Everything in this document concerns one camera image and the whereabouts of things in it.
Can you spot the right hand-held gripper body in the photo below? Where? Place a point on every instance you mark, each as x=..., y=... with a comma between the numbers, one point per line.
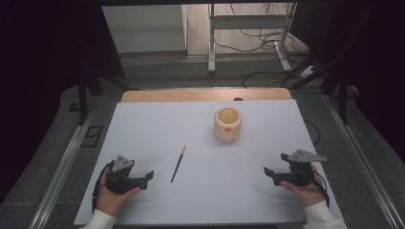
x=301, y=173

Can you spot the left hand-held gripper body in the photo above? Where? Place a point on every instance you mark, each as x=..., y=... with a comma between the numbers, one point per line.
x=119, y=183

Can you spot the dark pencil with orange end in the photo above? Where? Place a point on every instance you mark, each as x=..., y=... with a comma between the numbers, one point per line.
x=178, y=163

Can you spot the cream cup with orange mark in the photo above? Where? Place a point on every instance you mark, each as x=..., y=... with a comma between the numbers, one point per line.
x=227, y=127

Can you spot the person's left hand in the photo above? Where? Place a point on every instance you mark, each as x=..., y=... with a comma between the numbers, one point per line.
x=110, y=200

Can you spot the person's right hand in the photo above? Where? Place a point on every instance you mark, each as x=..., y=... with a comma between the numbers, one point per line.
x=305, y=194

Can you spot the white table mat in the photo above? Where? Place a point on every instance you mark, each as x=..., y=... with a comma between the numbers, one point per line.
x=207, y=191

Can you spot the dark table grommet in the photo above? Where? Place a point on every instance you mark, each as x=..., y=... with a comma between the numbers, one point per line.
x=238, y=99

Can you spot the black metal stand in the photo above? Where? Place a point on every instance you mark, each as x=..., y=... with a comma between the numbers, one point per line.
x=83, y=101
x=342, y=101

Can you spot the white power strip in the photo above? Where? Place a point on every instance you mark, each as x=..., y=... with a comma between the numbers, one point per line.
x=306, y=72

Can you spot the wooden table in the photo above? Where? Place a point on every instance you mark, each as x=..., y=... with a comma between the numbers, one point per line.
x=191, y=94

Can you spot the dark curtain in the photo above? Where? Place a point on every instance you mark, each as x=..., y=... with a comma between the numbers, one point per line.
x=41, y=79
x=379, y=63

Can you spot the white cabinet panel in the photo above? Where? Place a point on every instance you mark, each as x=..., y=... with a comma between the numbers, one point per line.
x=143, y=28

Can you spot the black floor frame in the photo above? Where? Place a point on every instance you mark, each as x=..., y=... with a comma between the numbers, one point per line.
x=92, y=136

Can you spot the aluminium rail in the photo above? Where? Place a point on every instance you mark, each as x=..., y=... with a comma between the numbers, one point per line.
x=63, y=171
x=363, y=159

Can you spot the white metal desk frame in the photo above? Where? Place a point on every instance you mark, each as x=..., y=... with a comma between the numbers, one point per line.
x=211, y=47

